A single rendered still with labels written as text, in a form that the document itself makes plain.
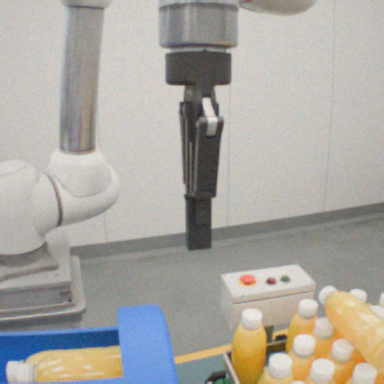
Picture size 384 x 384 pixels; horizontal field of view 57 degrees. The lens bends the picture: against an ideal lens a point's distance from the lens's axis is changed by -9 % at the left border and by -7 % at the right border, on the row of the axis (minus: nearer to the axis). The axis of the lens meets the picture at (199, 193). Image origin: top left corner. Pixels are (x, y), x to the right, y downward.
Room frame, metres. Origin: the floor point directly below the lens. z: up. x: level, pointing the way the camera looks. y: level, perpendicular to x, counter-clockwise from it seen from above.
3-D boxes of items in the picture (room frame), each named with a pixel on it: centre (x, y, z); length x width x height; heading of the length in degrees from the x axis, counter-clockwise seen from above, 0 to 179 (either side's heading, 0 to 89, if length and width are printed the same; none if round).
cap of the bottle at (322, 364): (0.46, -0.20, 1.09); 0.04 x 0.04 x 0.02
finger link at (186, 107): (0.43, 0.00, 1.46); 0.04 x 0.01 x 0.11; 103
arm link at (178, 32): (0.44, 0.00, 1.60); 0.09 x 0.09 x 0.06
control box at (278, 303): (0.76, -0.16, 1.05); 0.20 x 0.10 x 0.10; 103
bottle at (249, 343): (0.62, -0.10, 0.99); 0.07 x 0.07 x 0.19
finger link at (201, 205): (0.42, 0.00, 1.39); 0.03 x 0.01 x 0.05; 13
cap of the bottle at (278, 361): (0.48, -0.14, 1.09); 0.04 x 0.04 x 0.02
